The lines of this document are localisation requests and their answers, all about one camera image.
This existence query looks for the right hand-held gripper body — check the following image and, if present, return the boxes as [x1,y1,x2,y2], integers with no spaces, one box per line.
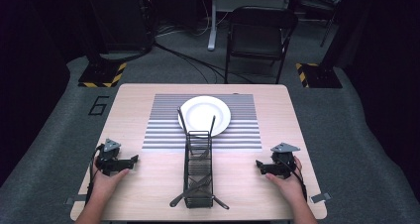
[262,142,301,179]

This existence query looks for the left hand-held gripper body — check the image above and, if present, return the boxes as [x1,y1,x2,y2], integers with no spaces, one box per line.
[95,138,135,177]

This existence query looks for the black wire cutlery rack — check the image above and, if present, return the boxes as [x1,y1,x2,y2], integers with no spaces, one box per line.
[182,130,215,209]

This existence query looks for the person's right hand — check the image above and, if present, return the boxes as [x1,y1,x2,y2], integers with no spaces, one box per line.
[264,155,307,202]

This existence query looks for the person's left hand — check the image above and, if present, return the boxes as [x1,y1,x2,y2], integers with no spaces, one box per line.
[91,156,131,199]

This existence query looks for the grey striped placemat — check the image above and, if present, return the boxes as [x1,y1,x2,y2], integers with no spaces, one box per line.
[142,93,263,151]

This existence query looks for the white round plate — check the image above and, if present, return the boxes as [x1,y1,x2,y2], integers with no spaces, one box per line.
[177,95,232,138]

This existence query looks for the black stand base striped tape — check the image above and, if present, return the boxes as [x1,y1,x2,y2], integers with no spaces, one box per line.
[77,59,128,89]
[294,61,344,89]

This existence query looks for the black folding chair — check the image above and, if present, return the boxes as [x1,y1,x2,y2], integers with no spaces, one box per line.
[224,5,299,85]

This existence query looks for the black cabinet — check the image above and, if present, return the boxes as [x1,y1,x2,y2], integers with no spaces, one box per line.
[82,0,156,54]

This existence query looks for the right hand-held gripper cable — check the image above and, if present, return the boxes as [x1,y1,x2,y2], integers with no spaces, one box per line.
[278,156,309,202]

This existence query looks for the hand-held gripper cable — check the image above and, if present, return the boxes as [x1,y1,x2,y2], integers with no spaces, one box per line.
[278,156,309,202]
[84,144,105,206]

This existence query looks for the left hand-held gripper cable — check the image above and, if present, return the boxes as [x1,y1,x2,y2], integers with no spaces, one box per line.
[84,144,105,206]

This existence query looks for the grey table edge bracket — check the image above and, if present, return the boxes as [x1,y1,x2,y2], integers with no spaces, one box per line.
[310,191,332,204]
[63,193,89,206]

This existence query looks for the black floor cables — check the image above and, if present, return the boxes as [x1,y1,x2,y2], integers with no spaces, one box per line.
[98,19,256,85]

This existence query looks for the white desk frame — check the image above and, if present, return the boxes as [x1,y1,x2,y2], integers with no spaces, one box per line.
[206,0,295,52]

